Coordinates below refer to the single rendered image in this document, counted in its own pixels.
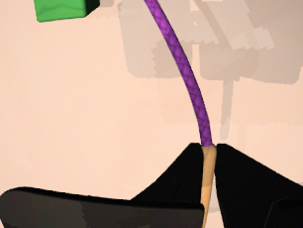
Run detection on green wooden block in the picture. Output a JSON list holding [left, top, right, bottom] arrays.
[[33, 0, 100, 23]]

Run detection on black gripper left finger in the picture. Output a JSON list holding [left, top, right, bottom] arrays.
[[0, 143, 206, 228]]

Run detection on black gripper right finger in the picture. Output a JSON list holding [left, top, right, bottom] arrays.
[[214, 143, 303, 228]]

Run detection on purple string with wooden stick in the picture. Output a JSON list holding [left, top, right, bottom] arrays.
[[143, 0, 218, 228]]

